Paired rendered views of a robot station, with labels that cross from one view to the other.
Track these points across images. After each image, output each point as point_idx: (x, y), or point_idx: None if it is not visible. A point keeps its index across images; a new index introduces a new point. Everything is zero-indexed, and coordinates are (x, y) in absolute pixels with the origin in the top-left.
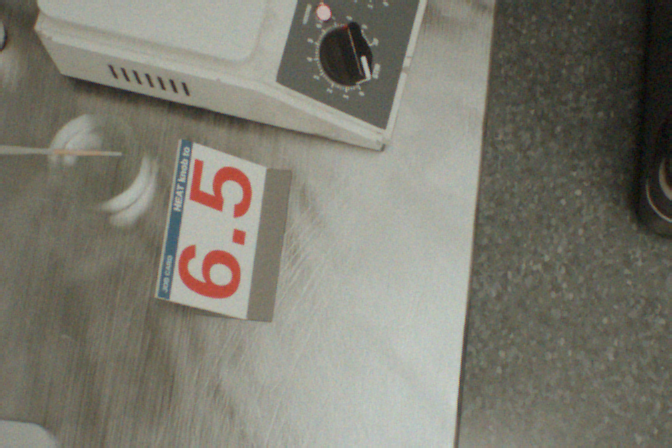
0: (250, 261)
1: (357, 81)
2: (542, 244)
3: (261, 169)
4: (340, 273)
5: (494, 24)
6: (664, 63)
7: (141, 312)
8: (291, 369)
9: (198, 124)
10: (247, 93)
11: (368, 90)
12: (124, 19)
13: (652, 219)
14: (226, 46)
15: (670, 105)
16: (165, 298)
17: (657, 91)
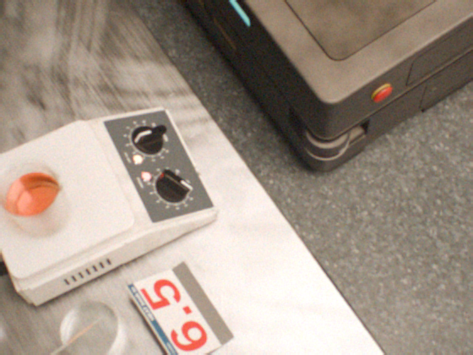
0: (201, 317)
1: (187, 194)
2: None
3: (170, 271)
4: (245, 288)
5: (217, 123)
6: (264, 84)
7: None
8: (261, 351)
9: (121, 275)
10: (143, 239)
11: (193, 194)
12: (62, 250)
13: (321, 165)
14: (121, 224)
15: (286, 102)
16: None
17: (272, 101)
